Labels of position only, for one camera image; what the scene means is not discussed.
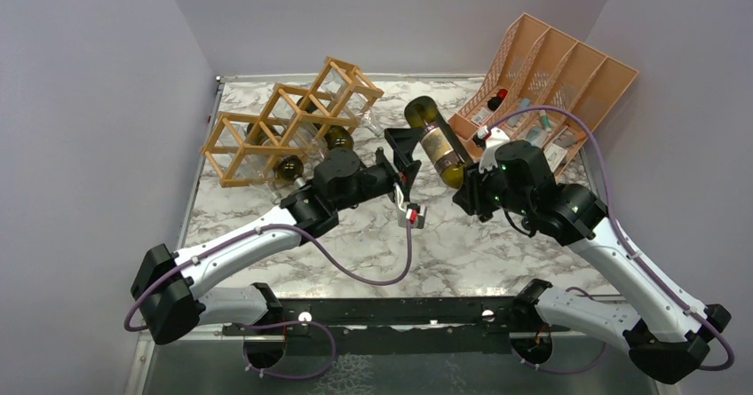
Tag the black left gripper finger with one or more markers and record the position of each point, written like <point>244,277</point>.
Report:
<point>408,174</point>
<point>403,142</point>

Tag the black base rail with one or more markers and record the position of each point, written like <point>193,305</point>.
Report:
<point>386,326</point>

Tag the dark green wine bottle labelled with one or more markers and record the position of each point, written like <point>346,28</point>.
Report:
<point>335,136</point>

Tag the green white glue tube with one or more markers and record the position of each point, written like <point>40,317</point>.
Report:
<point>544,120</point>

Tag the small clear glass jar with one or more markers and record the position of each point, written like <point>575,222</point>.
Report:
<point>315,149</point>

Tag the peach plastic file organizer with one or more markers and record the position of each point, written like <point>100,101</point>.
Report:
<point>576,85</point>

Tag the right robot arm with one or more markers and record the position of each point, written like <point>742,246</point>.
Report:
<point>665,332</point>

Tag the clear tall glass bottle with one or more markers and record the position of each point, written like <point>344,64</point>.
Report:
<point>359,94</point>

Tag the wooden wine rack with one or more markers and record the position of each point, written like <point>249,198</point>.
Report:
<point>295,128</point>

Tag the red white small box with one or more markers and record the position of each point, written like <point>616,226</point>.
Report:
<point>481,116</point>

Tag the clear square glass bottle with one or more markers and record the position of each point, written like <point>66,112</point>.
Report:
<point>261,171</point>

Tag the white card package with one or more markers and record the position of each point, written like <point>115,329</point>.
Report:
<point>555,155</point>

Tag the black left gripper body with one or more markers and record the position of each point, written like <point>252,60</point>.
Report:
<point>376,181</point>

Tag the red black small bottle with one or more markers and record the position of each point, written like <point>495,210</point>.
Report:
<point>495,102</point>

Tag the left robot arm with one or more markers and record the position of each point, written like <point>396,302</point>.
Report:
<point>171,288</point>

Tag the green wine bottle silver neck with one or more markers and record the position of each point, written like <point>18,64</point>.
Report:
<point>291,166</point>

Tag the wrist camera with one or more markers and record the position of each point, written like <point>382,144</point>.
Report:
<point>411,214</point>
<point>489,140</point>

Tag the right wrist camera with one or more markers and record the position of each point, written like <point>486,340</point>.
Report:
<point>489,140</point>

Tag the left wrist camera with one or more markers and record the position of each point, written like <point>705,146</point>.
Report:
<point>411,214</point>

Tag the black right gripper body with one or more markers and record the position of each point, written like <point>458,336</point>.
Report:
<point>499,189</point>

